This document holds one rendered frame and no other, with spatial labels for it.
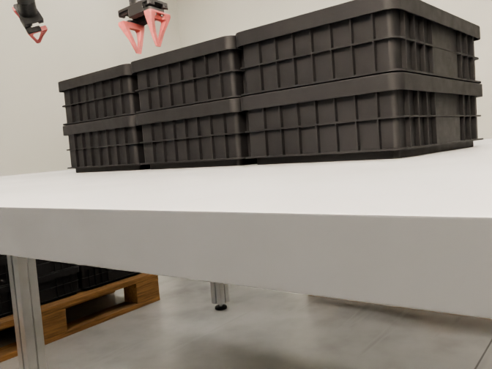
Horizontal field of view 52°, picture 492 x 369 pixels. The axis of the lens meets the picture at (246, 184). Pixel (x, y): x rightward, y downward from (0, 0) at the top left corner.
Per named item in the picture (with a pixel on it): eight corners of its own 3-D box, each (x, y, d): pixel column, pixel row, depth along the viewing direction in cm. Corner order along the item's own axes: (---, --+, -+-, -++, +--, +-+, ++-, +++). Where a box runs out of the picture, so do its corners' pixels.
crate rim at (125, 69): (127, 74, 107) (126, 62, 107) (56, 92, 127) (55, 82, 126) (248, 83, 137) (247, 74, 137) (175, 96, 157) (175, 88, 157)
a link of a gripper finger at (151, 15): (153, 54, 120) (148, 15, 120) (175, 46, 115) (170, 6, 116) (132, 50, 114) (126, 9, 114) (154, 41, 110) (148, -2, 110)
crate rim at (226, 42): (231, 47, 87) (230, 34, 87) (127, 74, 107) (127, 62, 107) (346, 64, 118) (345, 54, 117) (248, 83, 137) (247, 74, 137)
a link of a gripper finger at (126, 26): (142, 58, 122) (137, 20, 122) (164, 50, 118) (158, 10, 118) (121, 54, 116) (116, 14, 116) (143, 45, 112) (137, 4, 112)
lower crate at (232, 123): (240, 165, 89) (235, 97, 88) (136, 170, 109) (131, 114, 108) (351, 152, 119) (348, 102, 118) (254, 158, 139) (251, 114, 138)
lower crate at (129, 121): (136, 170, 109) (131, 114, 108) (64, 173, 128) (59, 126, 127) (254, 158, 139) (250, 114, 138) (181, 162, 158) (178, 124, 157)
